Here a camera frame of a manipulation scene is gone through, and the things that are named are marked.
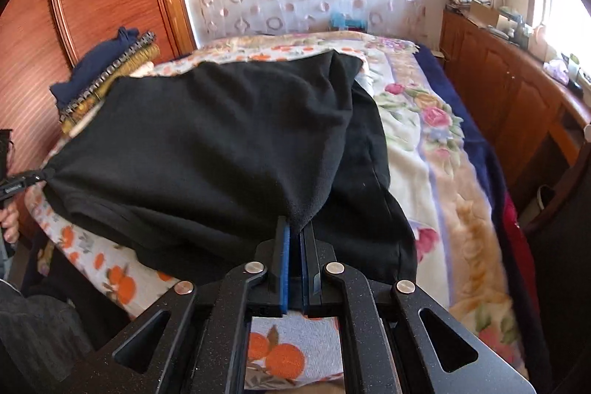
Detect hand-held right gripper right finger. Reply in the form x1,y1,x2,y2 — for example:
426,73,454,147
300,221,539,394

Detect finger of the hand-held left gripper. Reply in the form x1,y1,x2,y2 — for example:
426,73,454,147
23,168,51,189

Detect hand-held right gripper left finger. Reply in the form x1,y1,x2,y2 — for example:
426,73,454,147
60,216,291,394

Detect black t-shirt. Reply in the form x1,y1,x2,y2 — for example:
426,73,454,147
44,50,419,285

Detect person's left hand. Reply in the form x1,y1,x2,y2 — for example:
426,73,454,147
0,199,22,248

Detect navy blue garment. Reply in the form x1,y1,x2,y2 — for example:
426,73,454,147
50,26,140,113

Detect orange fruit print sheet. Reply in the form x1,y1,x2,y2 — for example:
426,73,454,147
25,33,416,390

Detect person's dark trousers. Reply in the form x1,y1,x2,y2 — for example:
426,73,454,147
0,278,116,394

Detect yellow cloth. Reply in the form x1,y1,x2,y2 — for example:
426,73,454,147
61,45,161,133

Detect floral blanket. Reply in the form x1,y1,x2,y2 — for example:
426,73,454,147
152,31,533,360

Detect red cloth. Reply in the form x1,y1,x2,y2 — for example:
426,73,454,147
501,191,533,317

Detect navy blue blanket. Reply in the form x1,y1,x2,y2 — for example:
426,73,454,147
414,45,556,376

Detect blue box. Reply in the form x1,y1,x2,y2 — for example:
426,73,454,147
329,12,368,33

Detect black chair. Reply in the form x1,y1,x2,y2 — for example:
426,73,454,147
523,134,591,376

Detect long wooden cabinet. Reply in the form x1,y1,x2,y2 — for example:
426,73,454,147
438,8,591,212

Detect cardboard box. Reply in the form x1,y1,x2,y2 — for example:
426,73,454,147
468,1,502,28

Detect crumpled white tissue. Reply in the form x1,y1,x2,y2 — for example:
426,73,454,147
544,59,572,82

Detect window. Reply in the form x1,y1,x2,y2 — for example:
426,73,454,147
526,0,591,74

